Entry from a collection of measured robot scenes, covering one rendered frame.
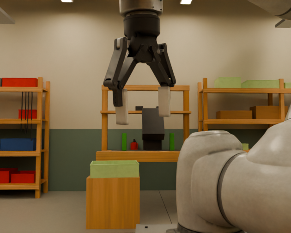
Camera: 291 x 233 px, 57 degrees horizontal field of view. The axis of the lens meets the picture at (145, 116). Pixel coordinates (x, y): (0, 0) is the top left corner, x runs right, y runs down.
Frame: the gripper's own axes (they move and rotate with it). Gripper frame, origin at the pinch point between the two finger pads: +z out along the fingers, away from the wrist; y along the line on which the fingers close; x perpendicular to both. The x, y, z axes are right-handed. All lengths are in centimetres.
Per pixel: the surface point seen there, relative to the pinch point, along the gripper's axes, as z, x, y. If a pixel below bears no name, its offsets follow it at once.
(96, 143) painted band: 108, 397, 292
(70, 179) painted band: 178, 429, 245
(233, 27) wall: -122, 211, 528
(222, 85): 0, 193, 439
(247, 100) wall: 34, 178, 523
